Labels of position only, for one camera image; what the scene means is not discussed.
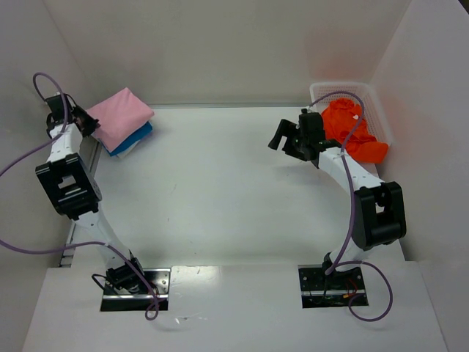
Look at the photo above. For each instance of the white folded t-shirt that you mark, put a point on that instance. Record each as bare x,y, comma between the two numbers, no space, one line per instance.
123,150

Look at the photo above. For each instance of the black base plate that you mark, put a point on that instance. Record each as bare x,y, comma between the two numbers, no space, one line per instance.
337,290
122,300

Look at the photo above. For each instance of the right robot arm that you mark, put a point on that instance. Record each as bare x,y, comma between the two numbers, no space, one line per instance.
377,207

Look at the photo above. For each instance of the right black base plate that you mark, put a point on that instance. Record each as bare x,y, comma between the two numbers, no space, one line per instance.
337,290

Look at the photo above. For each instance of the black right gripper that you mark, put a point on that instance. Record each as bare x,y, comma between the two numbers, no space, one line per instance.
290,141

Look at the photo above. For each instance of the orange crumpled t-shirt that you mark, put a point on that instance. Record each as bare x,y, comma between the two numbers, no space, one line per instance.
339,118

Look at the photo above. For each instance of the white perforated plastic basket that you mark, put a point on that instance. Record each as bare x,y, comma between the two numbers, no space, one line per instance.
374,116

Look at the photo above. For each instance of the pink t-shirt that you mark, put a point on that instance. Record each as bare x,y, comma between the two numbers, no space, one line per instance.
119,116

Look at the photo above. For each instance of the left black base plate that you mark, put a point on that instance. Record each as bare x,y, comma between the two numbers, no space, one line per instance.
122,300

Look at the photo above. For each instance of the blue folded t-shirt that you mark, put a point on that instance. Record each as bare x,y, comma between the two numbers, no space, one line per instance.
140,134

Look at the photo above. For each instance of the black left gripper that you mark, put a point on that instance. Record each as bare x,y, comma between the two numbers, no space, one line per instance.
86,122

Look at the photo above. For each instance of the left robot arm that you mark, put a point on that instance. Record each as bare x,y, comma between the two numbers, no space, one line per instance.
74,193

